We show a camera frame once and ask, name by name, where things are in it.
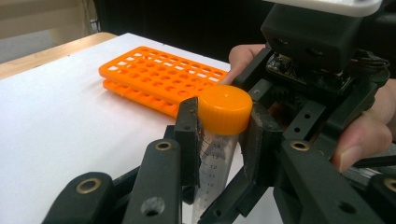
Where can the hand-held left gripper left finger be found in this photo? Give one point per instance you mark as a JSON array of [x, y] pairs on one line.
[[188, 130]]

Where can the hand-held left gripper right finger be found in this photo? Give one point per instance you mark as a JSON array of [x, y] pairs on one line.
[[261, 146]]

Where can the orange cap clear tube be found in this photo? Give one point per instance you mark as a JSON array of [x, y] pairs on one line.
[[224, 105]]

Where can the orange plastic tube rack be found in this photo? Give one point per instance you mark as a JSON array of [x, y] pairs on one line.
[[155, 77]]

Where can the dark curtain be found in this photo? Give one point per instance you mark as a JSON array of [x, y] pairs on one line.
[[171, 21]]

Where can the beige wooden platform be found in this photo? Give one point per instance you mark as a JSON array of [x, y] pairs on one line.
[[37, 15]]

